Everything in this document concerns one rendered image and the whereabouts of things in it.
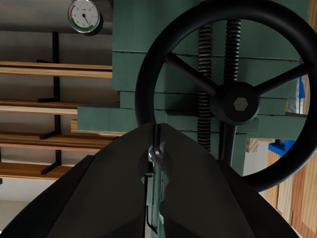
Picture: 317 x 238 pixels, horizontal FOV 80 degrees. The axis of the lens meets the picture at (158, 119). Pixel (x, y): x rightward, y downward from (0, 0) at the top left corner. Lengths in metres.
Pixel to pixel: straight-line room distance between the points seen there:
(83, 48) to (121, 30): 2.73
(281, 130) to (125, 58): 0.41
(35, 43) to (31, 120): 1.17
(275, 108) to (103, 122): 0.41
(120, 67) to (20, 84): 3.22
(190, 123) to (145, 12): 0.27
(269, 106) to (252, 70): 0.09
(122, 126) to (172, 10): 0.29
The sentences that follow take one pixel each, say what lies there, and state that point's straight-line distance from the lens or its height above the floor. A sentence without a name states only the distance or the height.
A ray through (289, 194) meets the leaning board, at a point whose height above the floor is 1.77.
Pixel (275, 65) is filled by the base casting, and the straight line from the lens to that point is 0.54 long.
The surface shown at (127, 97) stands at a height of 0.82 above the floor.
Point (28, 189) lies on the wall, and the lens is 3.99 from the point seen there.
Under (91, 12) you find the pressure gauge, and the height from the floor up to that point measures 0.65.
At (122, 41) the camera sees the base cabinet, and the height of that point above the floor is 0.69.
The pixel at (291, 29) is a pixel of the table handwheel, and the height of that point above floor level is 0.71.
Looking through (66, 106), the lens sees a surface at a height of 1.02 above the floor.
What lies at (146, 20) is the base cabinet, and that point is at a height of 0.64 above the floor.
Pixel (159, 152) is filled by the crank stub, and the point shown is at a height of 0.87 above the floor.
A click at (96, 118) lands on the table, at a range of 0.48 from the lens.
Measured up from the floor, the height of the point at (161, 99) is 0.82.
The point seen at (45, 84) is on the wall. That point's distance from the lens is 3.42.
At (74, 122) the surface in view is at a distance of 0.67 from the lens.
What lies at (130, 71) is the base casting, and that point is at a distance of 0.46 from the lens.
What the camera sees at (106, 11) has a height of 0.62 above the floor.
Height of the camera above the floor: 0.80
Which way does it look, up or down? 8 degrees up
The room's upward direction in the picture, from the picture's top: 177 degrees counter-clockwise
